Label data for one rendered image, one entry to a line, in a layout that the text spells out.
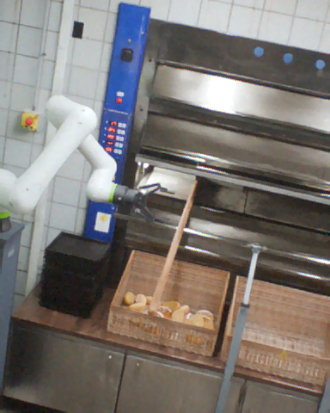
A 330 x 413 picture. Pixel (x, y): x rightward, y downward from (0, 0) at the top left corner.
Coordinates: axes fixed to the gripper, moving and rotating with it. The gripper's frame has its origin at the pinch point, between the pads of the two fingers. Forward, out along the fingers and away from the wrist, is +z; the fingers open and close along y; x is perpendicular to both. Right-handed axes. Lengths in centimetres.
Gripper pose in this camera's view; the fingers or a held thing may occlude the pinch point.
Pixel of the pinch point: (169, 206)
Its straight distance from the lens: 325.4
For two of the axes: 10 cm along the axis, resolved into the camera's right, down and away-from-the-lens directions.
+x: -1.5, 2.8, -9.5
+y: -1.8, 9.4, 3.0
